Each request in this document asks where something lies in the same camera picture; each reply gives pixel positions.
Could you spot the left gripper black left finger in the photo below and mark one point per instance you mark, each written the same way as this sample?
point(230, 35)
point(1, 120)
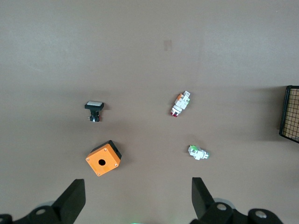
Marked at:
point(70, 203)

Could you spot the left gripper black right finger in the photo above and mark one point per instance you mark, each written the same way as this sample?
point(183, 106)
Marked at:
point(203, 200)

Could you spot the red push button switch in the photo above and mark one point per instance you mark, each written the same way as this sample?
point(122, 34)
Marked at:
point(181, 103)

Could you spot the black rectangular white-lens button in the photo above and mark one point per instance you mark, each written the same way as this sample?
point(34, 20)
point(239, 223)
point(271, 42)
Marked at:
point(94, 106)

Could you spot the green push button switch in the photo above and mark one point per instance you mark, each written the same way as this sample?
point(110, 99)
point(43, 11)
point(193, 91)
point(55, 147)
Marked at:
point(198, 152)

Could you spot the orange button enclosure box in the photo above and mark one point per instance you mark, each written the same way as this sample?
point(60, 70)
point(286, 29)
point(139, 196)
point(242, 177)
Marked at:
point(102, 161)

